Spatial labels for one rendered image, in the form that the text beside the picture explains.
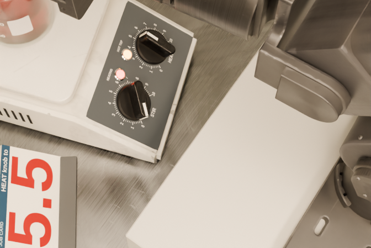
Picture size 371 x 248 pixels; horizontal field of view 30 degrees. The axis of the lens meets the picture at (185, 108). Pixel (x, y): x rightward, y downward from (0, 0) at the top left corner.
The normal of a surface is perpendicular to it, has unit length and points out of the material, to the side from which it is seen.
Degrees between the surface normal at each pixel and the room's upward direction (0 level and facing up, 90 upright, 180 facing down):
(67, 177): 0
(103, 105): 30
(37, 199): 40
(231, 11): 64
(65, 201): 0
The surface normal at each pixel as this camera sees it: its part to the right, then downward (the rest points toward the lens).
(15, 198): 0.67, -0.31
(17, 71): 0.04, -0.38
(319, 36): -0.66, -0.61
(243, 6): -0.35, 0.40
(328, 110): -0.52, 0.80
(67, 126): -0.27, 0.89
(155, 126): 0.51, -0.19
